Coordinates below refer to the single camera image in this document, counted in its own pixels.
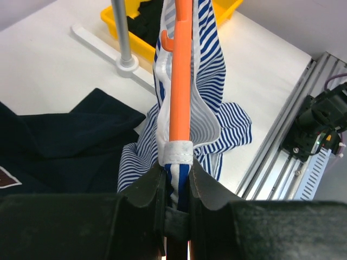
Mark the navy basketball tank top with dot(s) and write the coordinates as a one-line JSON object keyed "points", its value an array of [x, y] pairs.
{"points": [[74, 152]]}

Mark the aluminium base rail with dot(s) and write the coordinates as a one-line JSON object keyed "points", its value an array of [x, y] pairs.
{"points": [[275, 174]]}

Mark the orange plastic hanger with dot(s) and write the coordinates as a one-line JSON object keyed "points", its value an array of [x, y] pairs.
{"points": [[180, 47]]}

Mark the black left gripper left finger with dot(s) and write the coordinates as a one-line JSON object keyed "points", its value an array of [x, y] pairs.
{"points": [[125, 225]]}

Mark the black folded garment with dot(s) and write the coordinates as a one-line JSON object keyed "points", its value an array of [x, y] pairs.
{"points": [[146, 25]]}

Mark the blue white striped tank top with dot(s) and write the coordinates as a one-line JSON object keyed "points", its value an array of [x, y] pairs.
{"points": [[215, 126]]}

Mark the silver white clothes rack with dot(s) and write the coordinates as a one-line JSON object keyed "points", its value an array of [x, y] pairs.
{"points": [[126, 64]]}

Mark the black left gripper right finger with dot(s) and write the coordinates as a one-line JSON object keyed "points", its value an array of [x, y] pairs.
{"points": [[224, 226]]}

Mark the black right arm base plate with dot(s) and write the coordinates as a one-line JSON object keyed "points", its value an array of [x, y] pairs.
{"points": [[317, 124]]}

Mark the yellow plastic tray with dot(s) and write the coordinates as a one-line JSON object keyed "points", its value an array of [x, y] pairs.
{"points": [[223, 10]]}

